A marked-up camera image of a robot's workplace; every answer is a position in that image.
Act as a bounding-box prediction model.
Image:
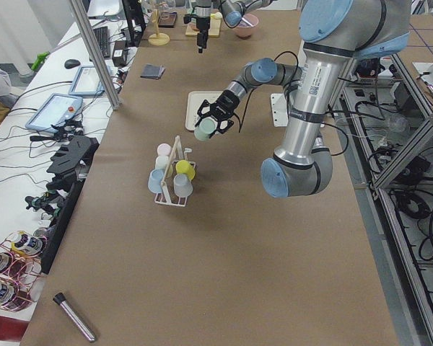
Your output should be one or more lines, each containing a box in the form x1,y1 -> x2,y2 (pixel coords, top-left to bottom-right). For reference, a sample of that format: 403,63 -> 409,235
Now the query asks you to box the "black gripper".
183,14 -> 211,54
194,90 -> 240,139

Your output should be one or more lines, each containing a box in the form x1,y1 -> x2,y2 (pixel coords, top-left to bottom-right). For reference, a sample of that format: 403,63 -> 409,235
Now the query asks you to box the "mint green cup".
194,117 -> 217,141

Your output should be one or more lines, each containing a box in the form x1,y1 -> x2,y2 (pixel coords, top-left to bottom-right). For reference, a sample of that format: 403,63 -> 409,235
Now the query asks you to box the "cream rabbit tray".
185,90 -> 222,132

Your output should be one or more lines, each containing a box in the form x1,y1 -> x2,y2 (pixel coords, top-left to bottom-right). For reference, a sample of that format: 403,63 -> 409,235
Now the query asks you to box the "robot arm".
194,1 -> 411,198
183,0 -> 274,53

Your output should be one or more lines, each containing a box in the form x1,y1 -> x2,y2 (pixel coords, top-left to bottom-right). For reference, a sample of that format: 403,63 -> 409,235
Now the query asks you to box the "yellow cup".
175,159 -> 196,181

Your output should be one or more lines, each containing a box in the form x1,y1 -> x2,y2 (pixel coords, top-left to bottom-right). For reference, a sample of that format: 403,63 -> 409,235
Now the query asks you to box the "pink cup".
157,143 -> 172,156

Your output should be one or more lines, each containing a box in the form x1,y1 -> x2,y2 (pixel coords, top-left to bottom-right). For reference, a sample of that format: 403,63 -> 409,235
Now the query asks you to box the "cream cup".
155,156 -> 174,178

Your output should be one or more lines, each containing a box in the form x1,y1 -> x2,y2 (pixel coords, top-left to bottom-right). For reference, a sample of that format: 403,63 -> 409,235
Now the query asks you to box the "grey cup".
173,174 -> 193,198

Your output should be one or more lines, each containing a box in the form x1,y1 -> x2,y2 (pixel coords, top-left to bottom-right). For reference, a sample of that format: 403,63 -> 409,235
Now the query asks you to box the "light blue cup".
147,169 -> 165,194

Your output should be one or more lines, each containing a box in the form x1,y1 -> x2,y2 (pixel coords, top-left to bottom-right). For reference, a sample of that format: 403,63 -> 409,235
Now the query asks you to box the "bamboo cutting board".
185,17 -> 223,38

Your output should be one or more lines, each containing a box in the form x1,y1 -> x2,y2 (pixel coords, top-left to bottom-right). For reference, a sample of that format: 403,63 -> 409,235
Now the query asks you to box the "pink bowl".
232,14 -> 259,38

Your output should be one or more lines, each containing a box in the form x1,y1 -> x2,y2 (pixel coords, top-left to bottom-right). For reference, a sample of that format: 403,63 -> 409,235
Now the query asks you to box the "black framed box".
158,12 -> 178,28

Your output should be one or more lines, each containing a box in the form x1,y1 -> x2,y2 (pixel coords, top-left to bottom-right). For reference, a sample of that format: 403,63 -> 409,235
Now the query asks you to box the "wooden mug tree stand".
147,1 -> 170,46

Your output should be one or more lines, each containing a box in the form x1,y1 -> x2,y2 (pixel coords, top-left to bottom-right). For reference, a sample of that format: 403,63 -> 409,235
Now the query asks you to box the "folded grey cloth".
140,63 -> 165,79

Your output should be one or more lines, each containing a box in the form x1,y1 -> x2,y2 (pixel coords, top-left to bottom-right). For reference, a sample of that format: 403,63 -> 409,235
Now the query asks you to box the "black keyboard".
93,26 -> 110,58

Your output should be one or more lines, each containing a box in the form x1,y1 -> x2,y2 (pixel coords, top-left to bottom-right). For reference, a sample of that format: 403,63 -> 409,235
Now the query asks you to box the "black computer mouse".
64,59 -> 80,69

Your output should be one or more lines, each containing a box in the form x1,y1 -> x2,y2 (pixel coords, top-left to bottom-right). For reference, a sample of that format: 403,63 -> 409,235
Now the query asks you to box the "black stepped holder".
46,136 -> 99,192

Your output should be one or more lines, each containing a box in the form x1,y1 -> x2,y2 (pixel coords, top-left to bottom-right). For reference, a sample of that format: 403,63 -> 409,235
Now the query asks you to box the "blue teach pendant tablet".
25,93 -> 83,133

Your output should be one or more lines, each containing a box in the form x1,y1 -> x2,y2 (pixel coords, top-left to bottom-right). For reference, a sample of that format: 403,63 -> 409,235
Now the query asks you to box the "metal tube with black cap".
53,293 -> 97,343

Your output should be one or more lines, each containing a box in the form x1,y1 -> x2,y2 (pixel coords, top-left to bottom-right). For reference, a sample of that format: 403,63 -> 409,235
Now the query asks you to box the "white wire cup rack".
148,135 -> 197,208

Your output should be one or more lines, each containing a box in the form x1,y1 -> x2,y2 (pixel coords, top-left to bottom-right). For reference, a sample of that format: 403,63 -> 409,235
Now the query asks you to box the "aluminium frame post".
68,0 -> 121,110

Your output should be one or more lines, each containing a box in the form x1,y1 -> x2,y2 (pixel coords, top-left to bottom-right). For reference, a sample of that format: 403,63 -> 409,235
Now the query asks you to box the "copper wire spool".
0,279 -> 33,312
0,252 -> 41,279
8,231 -> 47,257

